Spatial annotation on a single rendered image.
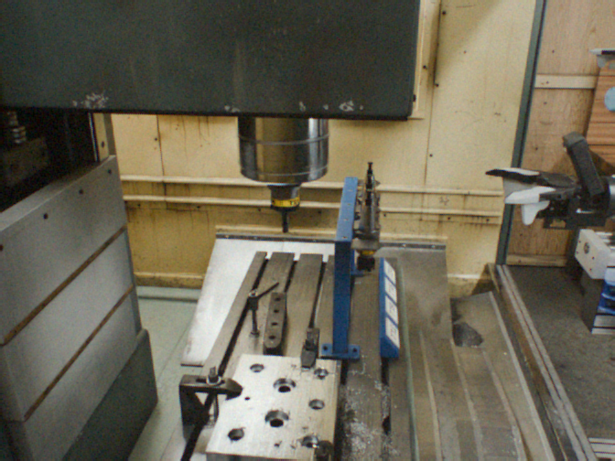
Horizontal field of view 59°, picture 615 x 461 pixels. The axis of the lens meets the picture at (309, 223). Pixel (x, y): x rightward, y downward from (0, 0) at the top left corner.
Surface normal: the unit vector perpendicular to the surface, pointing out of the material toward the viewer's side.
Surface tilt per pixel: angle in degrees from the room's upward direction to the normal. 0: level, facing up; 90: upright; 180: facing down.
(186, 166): 90
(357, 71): 90
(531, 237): 90
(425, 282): 24
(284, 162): 90
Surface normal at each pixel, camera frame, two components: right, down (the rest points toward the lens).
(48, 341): 0.99, 0.04
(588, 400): 0.00, -0.92
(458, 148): -0.11, 0.39
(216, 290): -0.04, -0.65
